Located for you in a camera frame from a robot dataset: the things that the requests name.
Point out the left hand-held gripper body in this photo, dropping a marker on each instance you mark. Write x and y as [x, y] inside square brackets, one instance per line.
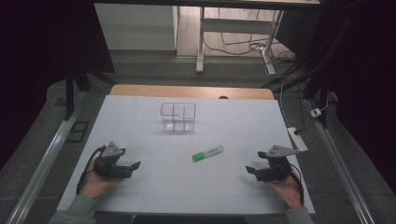
[107, 158]

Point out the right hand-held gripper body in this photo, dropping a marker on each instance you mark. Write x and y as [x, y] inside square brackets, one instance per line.
[278, 165]

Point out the person's right hand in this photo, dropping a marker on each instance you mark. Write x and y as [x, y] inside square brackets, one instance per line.
[286, 191]

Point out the person's left hand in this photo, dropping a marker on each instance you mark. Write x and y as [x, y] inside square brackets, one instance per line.
[93, 185]

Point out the white power strip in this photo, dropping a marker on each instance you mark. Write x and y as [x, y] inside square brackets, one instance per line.
[297, 138]

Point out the dark floor socket plate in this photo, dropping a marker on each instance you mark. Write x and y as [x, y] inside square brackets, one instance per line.
[77, 131]

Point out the green highlighter pen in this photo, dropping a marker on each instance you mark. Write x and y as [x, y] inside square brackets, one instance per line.
[207, 153]

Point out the white table mat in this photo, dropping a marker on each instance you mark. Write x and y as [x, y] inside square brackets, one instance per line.
[186, 186]

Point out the small white adapter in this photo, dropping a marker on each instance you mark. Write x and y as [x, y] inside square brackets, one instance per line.
[316, 112]

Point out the clear plastic organizer box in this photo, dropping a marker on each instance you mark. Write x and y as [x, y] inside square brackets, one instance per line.
[178, 116]

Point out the black metal stand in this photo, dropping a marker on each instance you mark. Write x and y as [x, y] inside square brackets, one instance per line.
[73, 84]
[320, 84]

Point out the wooden table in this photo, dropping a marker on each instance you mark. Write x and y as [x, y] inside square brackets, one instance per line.
[186, 91]

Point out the dark curtain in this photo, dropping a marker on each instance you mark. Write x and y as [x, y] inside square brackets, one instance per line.
[34, 62]
[367, 93]

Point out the aluminium rail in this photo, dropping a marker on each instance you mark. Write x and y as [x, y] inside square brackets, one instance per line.
[46, 158]
[339, 165]

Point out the white desk frame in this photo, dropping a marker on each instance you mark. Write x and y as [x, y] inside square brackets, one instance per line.
[236, 26]

